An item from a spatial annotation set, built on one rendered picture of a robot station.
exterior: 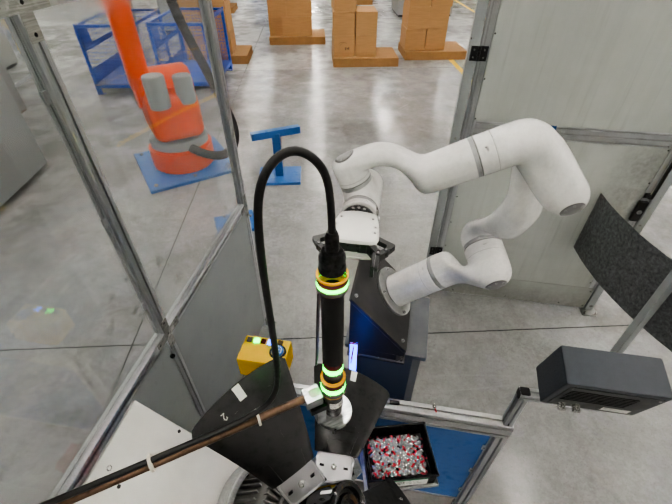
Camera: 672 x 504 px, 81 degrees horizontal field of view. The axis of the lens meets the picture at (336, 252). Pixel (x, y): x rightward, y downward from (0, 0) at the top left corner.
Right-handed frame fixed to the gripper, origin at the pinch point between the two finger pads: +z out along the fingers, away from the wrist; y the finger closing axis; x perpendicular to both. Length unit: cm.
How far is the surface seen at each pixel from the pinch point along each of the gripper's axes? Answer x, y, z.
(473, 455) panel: -107, -48, -17
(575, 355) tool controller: -40, -61, -18
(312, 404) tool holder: -11.8, 2.6, 22.4
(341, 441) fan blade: -46.2, -1.2, 12.7
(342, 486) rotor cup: -39.8, -3.2, 24.6
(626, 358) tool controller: -40, -74, -19
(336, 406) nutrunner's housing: -15.5, -1.1, 20.1
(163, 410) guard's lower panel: -92, 70, -7
